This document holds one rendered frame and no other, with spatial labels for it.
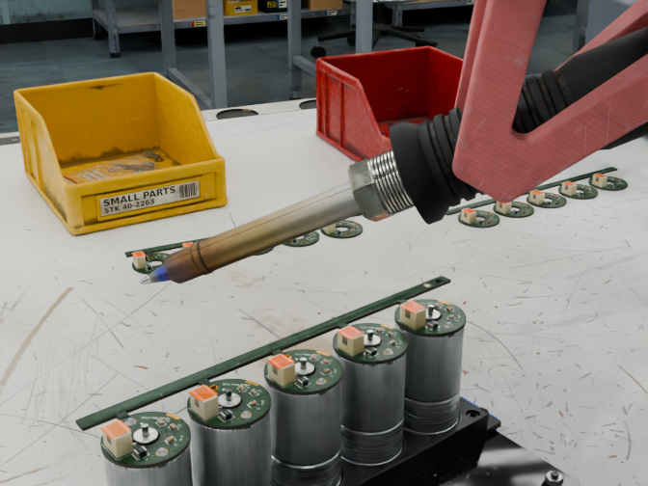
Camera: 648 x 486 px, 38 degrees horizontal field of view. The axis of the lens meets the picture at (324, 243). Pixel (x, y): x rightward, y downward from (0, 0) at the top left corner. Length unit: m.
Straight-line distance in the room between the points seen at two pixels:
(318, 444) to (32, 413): 0.15
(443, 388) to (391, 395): 0.03
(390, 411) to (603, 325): 0.18
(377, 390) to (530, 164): 0.13
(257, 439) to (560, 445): 0.14
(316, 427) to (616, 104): 0.15
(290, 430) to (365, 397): 0.03
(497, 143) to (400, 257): 0.32
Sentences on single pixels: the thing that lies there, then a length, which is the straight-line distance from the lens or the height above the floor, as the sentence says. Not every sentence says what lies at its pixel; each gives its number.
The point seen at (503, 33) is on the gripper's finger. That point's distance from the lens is 0.19.
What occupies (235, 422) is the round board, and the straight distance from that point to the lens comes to 0.27.
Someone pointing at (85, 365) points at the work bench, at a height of 0.75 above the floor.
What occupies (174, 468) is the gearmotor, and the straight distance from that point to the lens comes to 0.27.
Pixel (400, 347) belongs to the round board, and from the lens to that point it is 0.31.
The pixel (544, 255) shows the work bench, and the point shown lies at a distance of 0.53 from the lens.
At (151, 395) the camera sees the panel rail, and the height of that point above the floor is 0.81.
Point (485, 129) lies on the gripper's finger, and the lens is 0.20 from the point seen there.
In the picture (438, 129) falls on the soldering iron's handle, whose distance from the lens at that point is 0.21.
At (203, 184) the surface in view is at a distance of 0.58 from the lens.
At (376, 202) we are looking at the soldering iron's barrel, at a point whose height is 0.89.
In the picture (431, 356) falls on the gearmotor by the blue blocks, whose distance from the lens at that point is 0.32.
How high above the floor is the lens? 0.97
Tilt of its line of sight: 25 degrees down
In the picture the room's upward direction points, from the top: straight up
